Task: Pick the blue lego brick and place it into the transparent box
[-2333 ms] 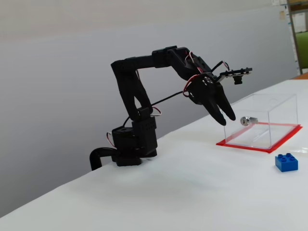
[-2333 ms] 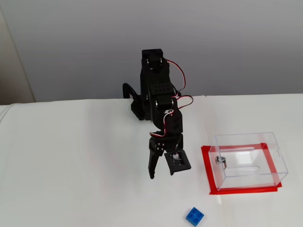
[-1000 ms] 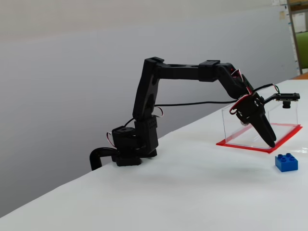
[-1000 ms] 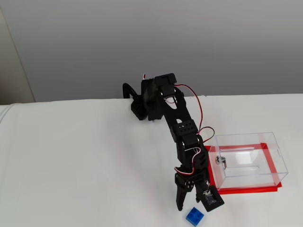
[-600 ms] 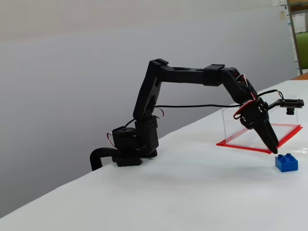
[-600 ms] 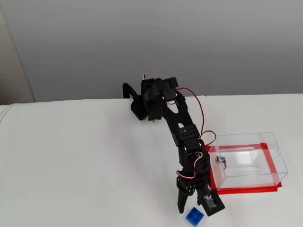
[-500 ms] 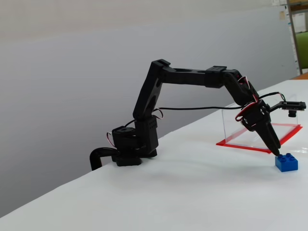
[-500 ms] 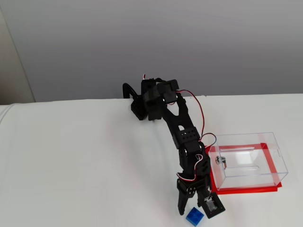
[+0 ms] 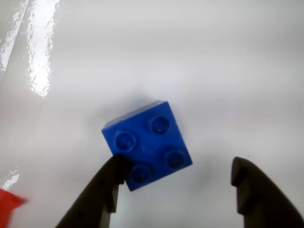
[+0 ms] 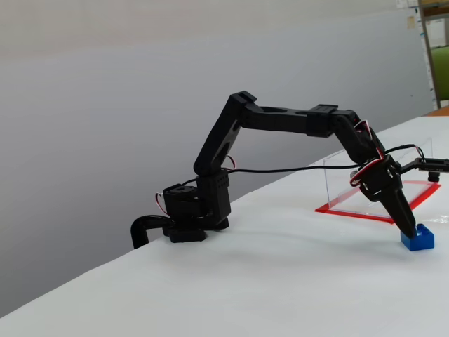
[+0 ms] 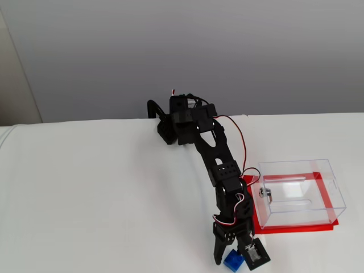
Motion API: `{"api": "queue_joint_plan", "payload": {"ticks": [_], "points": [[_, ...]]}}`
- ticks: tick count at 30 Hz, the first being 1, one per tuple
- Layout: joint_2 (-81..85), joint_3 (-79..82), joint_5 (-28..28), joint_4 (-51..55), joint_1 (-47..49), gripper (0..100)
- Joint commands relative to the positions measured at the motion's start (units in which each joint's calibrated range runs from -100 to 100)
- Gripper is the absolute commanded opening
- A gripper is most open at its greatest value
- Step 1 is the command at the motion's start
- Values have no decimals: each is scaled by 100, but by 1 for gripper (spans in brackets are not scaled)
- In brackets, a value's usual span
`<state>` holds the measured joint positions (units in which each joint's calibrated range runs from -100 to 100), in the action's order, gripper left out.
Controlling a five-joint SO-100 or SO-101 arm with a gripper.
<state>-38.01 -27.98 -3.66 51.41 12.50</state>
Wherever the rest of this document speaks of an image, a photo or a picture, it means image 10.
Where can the black table clamp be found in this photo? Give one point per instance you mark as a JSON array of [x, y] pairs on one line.
[[140, 228]]

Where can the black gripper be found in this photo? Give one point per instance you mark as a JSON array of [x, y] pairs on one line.
[[383, 183]]

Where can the white box on shelf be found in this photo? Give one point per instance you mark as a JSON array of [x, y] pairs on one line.
[[436, 31]]

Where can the green panel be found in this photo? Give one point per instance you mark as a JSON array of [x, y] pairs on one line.
[[442, 73]]

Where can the wooden table edge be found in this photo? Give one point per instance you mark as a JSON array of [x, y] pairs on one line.
[[438, 110]]

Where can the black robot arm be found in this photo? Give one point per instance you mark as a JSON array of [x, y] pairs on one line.
[[280, 121]]

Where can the yellow sticky note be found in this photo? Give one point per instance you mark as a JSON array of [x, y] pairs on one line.
[[410, 21]]

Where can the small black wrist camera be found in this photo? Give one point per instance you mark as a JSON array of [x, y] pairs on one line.
[[429, 164]]

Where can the white paper sheets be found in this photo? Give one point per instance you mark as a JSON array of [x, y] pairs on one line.
[[407, 3]]

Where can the blue lego brick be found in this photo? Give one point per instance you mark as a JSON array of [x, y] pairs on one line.
[[422, 240]]

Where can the transparent plastic box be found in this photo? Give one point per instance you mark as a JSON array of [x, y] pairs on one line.
[[336, 182]]

